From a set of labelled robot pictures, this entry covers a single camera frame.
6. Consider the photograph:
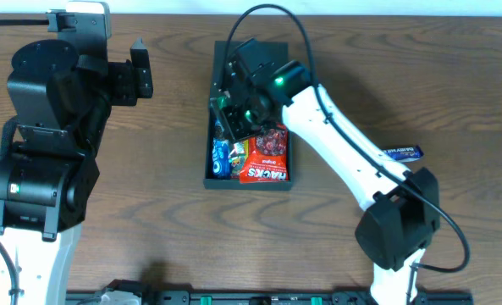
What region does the green Haribo gummy bag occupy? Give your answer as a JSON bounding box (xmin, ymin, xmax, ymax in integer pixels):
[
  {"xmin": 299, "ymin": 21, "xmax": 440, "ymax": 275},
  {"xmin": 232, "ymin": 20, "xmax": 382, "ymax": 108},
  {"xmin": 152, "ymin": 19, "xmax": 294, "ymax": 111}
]
[{"xmin": 229, "ymin": 140, "xmax": 249, "ymax": 180}]

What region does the blue Oreo cookie pack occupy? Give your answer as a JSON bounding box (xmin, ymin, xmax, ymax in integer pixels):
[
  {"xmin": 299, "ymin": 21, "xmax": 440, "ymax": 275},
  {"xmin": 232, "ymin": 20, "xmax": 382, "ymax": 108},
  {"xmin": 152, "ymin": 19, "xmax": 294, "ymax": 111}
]
[{"xmin": 212, "ymin": 120, "xmax": 231, "ymax": 180}]

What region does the black gift box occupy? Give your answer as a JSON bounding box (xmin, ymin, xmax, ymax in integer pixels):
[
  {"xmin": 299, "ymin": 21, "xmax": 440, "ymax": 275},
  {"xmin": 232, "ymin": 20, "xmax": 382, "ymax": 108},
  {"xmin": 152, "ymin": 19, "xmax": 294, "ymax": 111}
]
[{"xmin": 203, "ymin": 41, "xmax": 294, "ymax": 191}]

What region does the red Hacks candy bag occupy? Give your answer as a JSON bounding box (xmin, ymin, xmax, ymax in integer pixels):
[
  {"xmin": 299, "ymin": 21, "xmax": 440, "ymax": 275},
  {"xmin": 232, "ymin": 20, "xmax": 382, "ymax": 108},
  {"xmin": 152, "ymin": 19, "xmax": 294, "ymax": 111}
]
[{"xmin": 239, "ymin": 125, "xmax": 289, "ymax": 184}]

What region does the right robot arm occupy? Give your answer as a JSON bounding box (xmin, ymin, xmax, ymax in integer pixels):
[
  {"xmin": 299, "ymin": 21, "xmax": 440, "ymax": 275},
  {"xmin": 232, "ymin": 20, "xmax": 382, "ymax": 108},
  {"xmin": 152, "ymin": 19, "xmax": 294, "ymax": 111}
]
[{"xmin": 210, "ymin": 39, "xmax": 440, "ymax": 304}]

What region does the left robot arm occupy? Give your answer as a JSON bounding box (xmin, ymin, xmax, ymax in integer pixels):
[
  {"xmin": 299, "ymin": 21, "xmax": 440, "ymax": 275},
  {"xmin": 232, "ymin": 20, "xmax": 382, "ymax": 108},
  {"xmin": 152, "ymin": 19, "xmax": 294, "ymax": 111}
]
[{"xmin": 0, "ymin": 2, "xmax": 153, "ymax": 304}]

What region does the blue Dairy Milk chocolate bar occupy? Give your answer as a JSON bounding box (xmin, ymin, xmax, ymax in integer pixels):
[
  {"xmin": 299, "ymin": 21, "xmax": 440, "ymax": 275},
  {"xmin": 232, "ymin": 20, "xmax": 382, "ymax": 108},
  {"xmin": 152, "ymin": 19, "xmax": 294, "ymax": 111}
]
[{"xmin": 383, "ymin": 145, "xmax": 424, "ymax": 163}]

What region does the right black cable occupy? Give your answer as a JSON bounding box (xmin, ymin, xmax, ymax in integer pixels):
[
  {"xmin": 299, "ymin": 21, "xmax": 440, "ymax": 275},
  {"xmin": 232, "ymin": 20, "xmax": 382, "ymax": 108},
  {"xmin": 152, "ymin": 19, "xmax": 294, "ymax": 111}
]
[{"xmin": 218, "ymin": 3, "xmax": 472, "ymax": 274}]

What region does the black cable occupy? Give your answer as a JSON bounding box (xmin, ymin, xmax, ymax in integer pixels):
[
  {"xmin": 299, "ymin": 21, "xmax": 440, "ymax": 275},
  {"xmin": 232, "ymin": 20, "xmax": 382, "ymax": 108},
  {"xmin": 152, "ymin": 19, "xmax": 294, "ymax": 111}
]
[
  {"xmin": 218, "ymin": 3, "xmax": 472, "ymax": 274},
  {"xmin": 0, "ymin": 17, "xmax": 51, "ymax": 27}
]

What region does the left black cable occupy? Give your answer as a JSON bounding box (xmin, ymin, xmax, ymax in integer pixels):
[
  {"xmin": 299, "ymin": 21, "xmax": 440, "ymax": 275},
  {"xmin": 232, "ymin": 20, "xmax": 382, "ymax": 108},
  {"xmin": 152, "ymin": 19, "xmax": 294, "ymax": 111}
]
[{"xmin": 0, "ymin": 17, "xmax": 51, "ymax": 27}]

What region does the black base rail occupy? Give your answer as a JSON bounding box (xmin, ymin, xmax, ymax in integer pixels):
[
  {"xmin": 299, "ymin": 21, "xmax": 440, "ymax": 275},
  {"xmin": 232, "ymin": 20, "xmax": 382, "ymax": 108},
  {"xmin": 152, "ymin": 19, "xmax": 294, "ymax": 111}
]
[{"xmin": 66, "ymin": 278, "xmax": 475, "ymax": 305}]

